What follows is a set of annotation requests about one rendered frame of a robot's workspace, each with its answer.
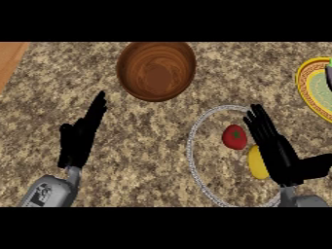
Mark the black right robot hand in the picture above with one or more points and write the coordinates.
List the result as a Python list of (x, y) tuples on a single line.
[(278, 152)]

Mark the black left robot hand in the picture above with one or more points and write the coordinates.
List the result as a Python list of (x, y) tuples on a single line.
[(82, 136)]

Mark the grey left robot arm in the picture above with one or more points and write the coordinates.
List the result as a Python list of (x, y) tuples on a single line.
[(51, 191)]

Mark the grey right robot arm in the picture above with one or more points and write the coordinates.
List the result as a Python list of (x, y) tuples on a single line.
[(300, 198)]

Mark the red tomato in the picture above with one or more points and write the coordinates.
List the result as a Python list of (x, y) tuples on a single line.
[(234, 136)]

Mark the brown wooden bowl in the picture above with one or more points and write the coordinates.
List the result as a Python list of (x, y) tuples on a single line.
[(155, 71)]

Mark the yellow lemon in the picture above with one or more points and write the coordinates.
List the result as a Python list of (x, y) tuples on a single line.
[(256, 163)]

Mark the yellow patterned plate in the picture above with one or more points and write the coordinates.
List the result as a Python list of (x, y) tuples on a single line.
[(319, 94)]

